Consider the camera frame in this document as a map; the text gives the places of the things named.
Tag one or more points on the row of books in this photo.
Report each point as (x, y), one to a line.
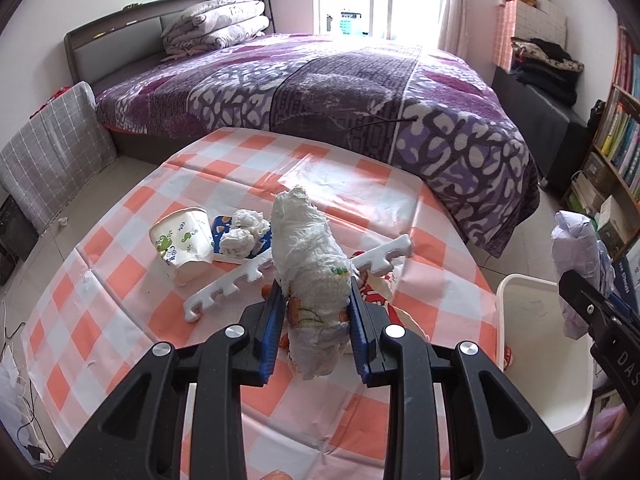
(622, 130)

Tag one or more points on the red snack wrapper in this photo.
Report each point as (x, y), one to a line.
(372, 296)

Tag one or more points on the long white notched foam strip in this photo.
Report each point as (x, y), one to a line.
(225, 287)

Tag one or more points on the pink checked box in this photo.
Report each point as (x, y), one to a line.
(504, 35)

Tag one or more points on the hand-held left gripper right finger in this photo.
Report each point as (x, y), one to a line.
(361, 342)

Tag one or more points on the wooden bookshelf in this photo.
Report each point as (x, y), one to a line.
(607, 95)

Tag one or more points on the blue biscuit box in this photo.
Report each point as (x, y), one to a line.
(218, 235)

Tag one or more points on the short white notched foam strip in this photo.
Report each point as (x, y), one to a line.
(385, 255)

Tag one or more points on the white curtain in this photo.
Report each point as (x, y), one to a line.
(455, 5)

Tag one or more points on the grey checked mat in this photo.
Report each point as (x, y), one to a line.
(50, 155)

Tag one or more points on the red cloth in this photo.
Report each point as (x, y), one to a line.
(56, 96)

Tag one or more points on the crumpled white tissue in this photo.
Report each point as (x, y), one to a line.
(250, 221)
(237, 243)

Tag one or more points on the white plastic trash bin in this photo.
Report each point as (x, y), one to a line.
(530, 340)

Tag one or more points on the white storage box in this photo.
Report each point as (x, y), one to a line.
(542, 22)

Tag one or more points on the blue white carton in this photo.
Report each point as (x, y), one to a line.
(629, 282)

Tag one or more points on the white paper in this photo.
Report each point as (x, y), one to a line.
(575, 250)

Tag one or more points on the white diaper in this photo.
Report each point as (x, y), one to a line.
(305, 260)

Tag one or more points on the black bag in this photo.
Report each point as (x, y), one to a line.
(596, 116)

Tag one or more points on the teal plastic basket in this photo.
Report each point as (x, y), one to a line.
(350, 22)

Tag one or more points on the person's right hand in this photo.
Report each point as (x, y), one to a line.
(620, 430)

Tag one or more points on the white paper cup green print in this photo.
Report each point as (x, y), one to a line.
(182, 245)

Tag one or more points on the black box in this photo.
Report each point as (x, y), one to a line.
(15, 235)

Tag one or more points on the pile of dark clothes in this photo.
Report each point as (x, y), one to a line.
(547, 67)

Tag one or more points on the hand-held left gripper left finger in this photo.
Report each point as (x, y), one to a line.
(270, 332)

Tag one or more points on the orange white checked tablecloth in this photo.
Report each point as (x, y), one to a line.
(350, 195)

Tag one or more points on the dark wooden bed frame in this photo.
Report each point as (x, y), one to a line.
(100, 35)

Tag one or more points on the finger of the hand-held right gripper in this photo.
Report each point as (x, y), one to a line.
(585, 300)

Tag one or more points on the black storage bench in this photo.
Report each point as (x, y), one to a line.
(540, 125)

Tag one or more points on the green white carton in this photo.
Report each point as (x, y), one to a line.
(611, 222)

